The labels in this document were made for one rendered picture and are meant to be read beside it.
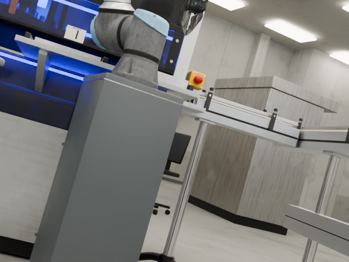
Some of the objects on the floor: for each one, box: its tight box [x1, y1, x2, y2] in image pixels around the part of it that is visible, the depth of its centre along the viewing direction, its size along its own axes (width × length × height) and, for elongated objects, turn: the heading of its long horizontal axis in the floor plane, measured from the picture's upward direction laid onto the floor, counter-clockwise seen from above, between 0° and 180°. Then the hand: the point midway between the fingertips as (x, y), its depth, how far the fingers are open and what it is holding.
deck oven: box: [187, 75, 340, 235], centre depth 731 cm, size 158×123×204 cm
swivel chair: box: [153, 132, 191, 215], centre depth 521 cm, size 58×58×90 cm
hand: (185, 32), depth 187 cm, fingers closed
